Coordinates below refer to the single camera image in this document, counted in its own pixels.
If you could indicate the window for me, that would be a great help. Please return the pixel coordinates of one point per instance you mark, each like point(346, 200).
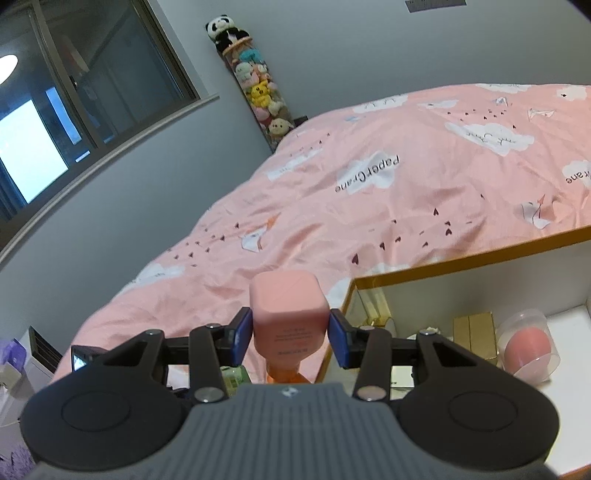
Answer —
point(92, 92)

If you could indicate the orange cardboard box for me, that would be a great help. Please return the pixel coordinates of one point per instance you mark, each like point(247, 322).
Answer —
point(485, 286)

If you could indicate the purple patterned cloth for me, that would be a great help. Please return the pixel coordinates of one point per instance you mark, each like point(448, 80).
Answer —
point(14, 461)

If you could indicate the pink square bottle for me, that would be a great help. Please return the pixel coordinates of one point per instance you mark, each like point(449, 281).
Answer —
point(286, 314)

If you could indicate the pink sponge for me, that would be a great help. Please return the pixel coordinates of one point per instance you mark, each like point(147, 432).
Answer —
point(526, 348)

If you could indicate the white sachet with black print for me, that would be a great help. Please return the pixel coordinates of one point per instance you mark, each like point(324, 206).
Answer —
point(401, 377)

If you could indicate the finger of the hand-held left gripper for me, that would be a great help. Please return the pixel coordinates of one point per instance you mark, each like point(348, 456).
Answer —
point(83, 359)

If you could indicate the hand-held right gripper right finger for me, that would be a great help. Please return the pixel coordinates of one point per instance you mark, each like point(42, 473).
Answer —
point(339, 344)

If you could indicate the gold rectangular box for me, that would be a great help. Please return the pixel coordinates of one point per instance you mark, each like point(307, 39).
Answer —
point(473, 332)

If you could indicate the white appliance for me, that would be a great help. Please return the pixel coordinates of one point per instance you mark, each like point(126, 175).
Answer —
point(44, 355)

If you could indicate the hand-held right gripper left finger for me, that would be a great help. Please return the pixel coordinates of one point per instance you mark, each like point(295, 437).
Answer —
point(242, 337)

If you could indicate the purple bag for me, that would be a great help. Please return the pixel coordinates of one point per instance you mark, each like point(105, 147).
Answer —
point(11, 353)

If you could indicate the green carton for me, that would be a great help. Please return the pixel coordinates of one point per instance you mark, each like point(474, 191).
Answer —
point(235, 376)

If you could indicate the panda plush toy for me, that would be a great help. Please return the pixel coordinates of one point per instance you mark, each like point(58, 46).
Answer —
point(224, 30)

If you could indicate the pink printed blanket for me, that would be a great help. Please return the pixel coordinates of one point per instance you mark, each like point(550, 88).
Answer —
point(369, 207)

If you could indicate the clear column of plush toys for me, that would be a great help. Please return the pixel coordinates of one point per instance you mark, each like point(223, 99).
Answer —
point(263, 97)

